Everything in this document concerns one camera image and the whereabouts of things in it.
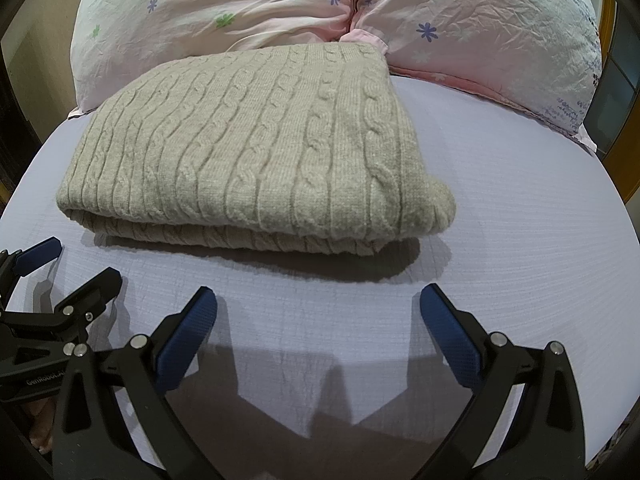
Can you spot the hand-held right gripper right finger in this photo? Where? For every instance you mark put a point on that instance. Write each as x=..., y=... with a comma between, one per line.
x=451, y=340

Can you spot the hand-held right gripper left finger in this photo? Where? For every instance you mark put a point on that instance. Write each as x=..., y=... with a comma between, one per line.
x=186, y=341

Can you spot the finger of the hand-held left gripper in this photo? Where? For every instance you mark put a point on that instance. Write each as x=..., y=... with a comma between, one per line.
x=39, y=255
x=92, y=296

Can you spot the lavender bed sheet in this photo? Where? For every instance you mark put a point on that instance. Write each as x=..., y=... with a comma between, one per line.
x=500, y=200

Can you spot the white floral pillow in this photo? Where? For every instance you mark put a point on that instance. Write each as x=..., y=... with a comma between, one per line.
x=210, y=15

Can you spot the pink floral pillow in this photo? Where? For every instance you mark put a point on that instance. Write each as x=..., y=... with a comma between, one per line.
x=480, y=35

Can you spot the wooden bed frame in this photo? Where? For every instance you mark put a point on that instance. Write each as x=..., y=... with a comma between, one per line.
x=607, y=15

